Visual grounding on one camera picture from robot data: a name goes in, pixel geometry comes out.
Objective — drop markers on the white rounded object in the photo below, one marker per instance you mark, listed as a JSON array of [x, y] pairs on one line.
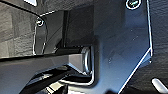
[[159, 85]]

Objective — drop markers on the thick grey robot torso limb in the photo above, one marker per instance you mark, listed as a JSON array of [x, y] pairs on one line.
[[33, 65]]

